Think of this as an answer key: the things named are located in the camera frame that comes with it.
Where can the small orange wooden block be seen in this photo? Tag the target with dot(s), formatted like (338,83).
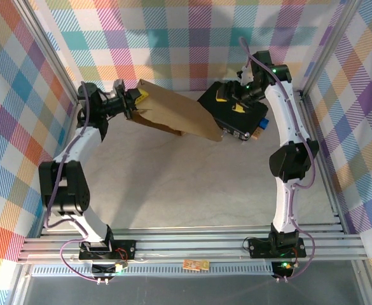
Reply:
(257,134)

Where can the aluminium frame post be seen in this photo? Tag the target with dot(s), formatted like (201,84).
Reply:
(328,47)
(56,60)

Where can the aluminium mounting rail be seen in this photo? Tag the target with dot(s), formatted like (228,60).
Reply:
(189,244)

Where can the small orange label tag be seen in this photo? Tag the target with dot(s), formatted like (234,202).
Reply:
(196,264)

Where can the brown cardboard paper box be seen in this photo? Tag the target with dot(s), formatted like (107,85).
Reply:
(173,111)

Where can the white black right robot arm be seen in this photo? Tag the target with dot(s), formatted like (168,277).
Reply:
(284,111)

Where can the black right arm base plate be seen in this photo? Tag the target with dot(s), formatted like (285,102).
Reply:
(259,249)

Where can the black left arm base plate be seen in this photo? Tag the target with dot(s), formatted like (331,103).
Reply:
(125,251)

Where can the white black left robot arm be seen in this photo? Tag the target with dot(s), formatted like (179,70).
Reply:
(77,149)

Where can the aluminium right frame post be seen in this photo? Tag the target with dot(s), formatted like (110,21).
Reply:
(328,47)

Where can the aluminium right floor rail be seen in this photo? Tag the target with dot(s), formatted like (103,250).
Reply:
(310,117)

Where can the aluminium left frame post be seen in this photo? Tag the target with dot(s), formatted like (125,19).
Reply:
(56,60)

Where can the aluminium floor rail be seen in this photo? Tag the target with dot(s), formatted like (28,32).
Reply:
(310,117)
(71,120)

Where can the small blue block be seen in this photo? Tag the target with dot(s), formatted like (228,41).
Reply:
(264,124)

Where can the aluminium left floor rail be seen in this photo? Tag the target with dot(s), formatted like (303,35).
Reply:
(71,120)

